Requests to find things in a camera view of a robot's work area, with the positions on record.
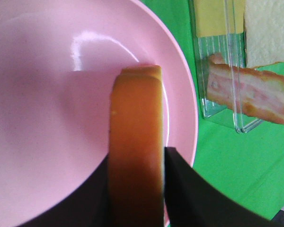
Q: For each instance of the pink round plate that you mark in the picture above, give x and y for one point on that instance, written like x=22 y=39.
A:
x=58 y=62

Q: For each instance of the bacon strip from tray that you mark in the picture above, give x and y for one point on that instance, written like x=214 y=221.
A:
x=251 y=92

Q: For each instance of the green tablecloth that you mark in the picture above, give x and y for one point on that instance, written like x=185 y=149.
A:
x=247 y=167

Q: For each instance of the right clear plastic tray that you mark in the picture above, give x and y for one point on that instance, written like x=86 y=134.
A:
x=239 y=59

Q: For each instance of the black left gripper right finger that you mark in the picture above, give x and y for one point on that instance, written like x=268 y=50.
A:
x=192 y=202

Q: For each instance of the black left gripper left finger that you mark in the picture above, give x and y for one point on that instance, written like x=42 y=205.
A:
x=87 y=206

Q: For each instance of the yellow cheese slice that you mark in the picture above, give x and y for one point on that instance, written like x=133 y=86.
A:
x=218 y=17

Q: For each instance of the bread slice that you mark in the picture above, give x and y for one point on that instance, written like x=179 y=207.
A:
x=264 y=31
x=136 y=149

